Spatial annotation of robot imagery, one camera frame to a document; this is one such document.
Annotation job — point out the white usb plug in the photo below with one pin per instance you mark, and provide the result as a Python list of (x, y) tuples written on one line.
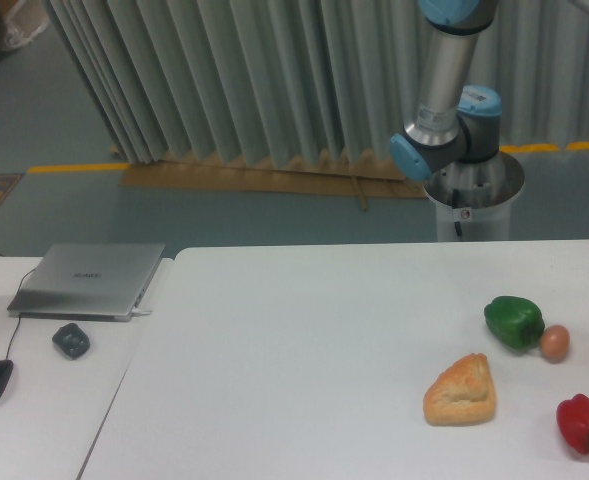
[(140, 313)]

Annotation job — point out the brown cardboard sheet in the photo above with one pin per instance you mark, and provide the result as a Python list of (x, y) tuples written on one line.
[(365, 178)]

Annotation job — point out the small black controller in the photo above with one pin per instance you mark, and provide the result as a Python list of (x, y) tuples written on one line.
[(72, 341)]

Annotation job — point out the grey folding curtain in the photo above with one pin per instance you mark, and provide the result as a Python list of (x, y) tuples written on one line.
[(279, 80)]

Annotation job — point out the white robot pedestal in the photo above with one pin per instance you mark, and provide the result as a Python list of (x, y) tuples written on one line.
[(473, 200)]

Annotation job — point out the brown egg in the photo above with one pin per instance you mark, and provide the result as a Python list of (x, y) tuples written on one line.
[(554, 343)]

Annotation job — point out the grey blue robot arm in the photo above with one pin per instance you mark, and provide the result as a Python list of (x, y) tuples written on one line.
[(449, 90)]

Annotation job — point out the triangular pastry bread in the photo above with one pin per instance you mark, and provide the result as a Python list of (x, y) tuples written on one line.
[(464, 394)]

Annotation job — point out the red bell pepper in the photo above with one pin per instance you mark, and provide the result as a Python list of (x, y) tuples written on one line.
[(572, 416)]

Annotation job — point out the green bell pepper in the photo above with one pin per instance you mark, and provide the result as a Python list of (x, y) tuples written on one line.
[(515, 321)]

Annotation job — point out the silver laptop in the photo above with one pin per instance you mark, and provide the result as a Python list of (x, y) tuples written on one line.
[(88, 281)]

